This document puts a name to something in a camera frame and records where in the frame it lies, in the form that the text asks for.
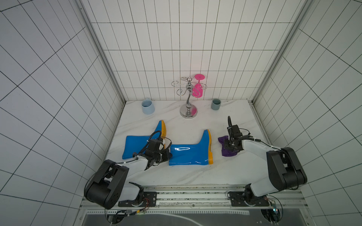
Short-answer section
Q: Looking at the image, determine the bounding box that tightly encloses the pink wine glass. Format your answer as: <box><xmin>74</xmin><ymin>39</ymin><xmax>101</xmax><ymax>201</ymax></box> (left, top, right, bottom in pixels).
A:
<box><xmin>192</xmin><ymin>74</ymin><xmax>205</xmax><ymax>98</ymax></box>

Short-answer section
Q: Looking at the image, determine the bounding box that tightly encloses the light blue mug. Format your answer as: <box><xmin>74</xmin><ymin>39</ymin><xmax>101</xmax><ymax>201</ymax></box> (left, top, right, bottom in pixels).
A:
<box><xmin>141</xmin><ymin>99</ymin><xmax>155</xmax><ymax>115</ymax></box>

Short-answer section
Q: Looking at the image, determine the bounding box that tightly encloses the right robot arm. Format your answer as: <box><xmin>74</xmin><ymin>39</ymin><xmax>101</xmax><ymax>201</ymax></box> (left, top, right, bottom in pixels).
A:
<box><xmin>223</xmin><ymin>125</ymin><xmax>307</xmax><ymax>202</ymax></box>

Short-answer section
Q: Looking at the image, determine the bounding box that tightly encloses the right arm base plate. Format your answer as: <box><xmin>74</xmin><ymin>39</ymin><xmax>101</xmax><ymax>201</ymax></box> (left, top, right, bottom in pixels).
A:
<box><xmin>227</xmin><ymin>191</ymin><xmax>270</xmax><ymax>207</ymax></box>

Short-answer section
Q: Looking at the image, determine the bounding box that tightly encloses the purple cloth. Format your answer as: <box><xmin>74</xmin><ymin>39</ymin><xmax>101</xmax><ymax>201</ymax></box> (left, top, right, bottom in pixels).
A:
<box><xmin>218</xmin><ymin>136</ymin><xmax>239</xmax><ymax>157</ymax></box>

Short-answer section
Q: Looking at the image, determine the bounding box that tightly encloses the grey-green mug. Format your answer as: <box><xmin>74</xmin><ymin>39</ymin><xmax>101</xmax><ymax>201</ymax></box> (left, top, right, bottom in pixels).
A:
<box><xmin>211</xmin><ymin>98</ymin><xmax>221</xmax><ymax>111</ymax></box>

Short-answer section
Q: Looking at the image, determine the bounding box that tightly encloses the aluminium mounting rail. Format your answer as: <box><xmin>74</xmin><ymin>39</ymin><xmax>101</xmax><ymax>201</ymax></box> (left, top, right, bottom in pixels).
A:
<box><xmin>112</xmin><ymin>185</ymin><xmax>307</xmax><ymax>211</ymax></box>

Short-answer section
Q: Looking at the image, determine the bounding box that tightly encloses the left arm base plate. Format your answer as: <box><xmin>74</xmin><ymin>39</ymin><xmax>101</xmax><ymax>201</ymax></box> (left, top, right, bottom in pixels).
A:
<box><xmin>118</xmin><ymin>192</ymin><xmax>157</xmax><ymax>208</ymax></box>

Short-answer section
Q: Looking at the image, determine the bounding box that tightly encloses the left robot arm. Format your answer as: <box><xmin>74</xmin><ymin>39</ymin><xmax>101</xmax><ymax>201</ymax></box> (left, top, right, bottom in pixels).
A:
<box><xmin>84</xmin><ymin>137</ymin><xmax>172</xmax><ymax>210</ymax></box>

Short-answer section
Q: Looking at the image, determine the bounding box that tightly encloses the blue rubber boot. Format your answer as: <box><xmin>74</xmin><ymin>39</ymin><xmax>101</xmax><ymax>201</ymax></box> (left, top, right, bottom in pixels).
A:
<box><xmin>169</xmin><ymin>130</ymin><xmax>214</xmax><ymax>166</ymax></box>
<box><xmin>122</xmin><ymin>120</ymin><xmax>166</xmax><ymax>160</ymax></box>

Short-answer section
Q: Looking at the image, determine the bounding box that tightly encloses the chrome glass holder stand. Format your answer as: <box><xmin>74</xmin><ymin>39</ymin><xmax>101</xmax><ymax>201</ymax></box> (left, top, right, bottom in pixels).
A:
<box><xmin>171</xmin><ymin>76</ymin><xmax>207</xmax><ymax>119</ymax></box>

